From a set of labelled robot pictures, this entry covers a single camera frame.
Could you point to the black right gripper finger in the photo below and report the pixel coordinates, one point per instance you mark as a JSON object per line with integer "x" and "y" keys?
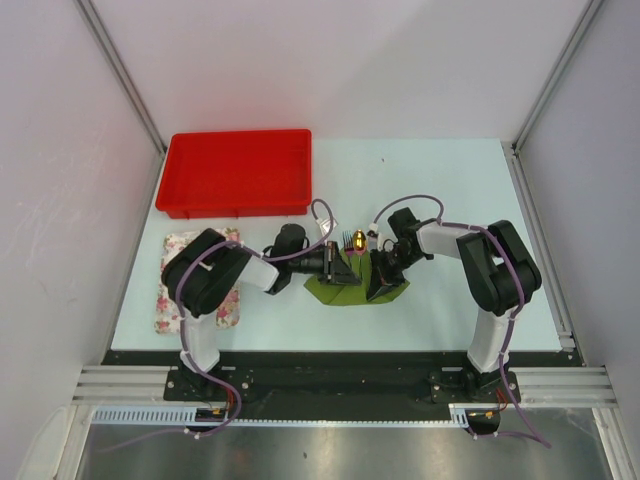
{"x": 376, "y": 264}
{"x": 379, "y": 291}

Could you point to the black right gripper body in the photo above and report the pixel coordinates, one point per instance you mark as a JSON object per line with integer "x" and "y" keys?
{"x": 400, "y": 261}

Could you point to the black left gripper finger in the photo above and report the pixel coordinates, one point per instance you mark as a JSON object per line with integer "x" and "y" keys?
{"x": 342, "y": 280}
{"x": 347, "y": 262}

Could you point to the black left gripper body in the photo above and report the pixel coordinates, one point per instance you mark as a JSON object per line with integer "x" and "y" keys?
{"x": 319, "y": 262}

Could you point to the green paper napkin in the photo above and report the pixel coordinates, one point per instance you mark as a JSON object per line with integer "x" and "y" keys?
{"x": 350, "y": 295}

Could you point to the iridescent rainbow fork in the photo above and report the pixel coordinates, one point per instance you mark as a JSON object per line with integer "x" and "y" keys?
{"x": 348, "y": 244}

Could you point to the iridescent rainbow spoon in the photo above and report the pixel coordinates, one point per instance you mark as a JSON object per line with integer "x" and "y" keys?
{"x": 359, "y": 245}

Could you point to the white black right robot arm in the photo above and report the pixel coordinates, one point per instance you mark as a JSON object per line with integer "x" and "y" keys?
{"x": 501, "y": 275}

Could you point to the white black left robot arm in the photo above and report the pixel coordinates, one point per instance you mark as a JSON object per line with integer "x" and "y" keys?
{"x": 200, "y": 277}

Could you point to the red plastic bin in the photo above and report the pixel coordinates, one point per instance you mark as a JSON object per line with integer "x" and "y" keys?
{"x": 237, "y": 174}

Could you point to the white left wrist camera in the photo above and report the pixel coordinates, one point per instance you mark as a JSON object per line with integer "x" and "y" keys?
{"x": 325, "y": 225}

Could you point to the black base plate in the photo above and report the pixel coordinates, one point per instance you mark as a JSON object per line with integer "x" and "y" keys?
{"x": 329, "y": 388}

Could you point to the aluminium frame rail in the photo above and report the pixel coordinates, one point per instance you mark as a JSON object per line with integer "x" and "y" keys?
{"x": 569, "y": 388}

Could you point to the white slotted cable duct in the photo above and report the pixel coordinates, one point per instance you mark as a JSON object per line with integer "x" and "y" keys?
{"x": 170, "y": 415}

